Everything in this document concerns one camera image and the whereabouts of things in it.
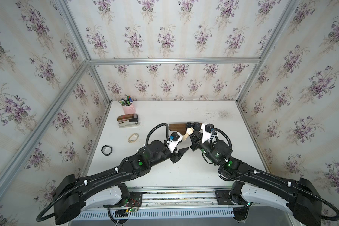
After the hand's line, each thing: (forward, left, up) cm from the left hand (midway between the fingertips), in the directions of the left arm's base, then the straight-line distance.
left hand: (185, 144), depth 69 cm
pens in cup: (+41, +40, -12) cm, 58 cm away
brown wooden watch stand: (+19, 0, -14) cm, 24 cm away
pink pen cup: (+37, +37, -16) cm, 55 cm away
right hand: (+5, -3, +4) cm, 8 cm away
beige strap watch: (+3, -1, +7) cm, 7 cm away
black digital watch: (+21, -6, -14) cm, 26 cm away
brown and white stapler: (+29, +38, -19) cm, 51 cm away
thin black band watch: (+10, +50, -21) cm, 55 cm away
